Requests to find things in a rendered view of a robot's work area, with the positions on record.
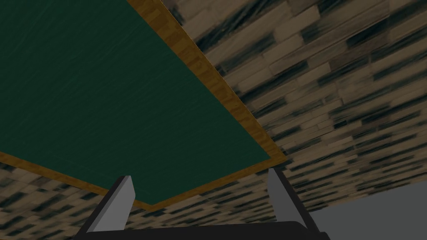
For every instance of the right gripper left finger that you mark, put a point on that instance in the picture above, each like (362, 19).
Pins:
(113, 208)

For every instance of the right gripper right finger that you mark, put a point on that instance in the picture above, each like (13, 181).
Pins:
(286, 203)

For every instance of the green door leaf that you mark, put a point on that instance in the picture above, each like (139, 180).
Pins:
(110, 100)

